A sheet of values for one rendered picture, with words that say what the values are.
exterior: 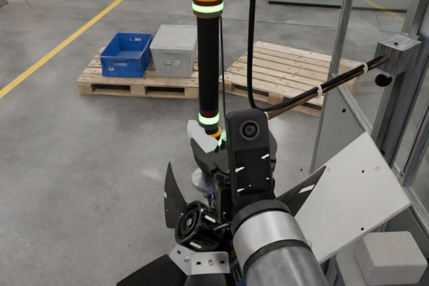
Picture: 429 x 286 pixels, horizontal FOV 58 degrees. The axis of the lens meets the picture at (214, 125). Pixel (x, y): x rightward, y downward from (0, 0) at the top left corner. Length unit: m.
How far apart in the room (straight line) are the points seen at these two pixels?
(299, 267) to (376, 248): 0.99
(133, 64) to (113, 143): 0.89
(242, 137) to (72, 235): 2.32
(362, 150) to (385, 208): 0.19
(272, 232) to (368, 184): 0.65
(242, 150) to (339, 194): 0.66
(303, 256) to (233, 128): 0.15
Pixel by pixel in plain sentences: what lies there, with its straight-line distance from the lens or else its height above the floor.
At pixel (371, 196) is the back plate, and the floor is 1.31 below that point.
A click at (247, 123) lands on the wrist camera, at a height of 1.74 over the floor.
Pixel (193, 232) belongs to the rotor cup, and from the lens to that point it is 0.96.
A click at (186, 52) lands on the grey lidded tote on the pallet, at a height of 0.44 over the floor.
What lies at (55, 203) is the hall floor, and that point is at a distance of 2.92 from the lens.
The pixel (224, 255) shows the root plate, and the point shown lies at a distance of 0.99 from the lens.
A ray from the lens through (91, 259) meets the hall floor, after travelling 2.54.
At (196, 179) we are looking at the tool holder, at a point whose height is 1.46.
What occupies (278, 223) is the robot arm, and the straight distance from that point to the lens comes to 0.41.
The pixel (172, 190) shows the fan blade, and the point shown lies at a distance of 1.24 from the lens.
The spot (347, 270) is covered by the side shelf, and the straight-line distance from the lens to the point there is 1.43.
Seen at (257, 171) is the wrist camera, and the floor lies 1.69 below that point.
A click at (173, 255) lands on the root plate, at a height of 1.11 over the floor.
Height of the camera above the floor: 1.99
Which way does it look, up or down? 36 degrees down
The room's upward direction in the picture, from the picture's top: straight up
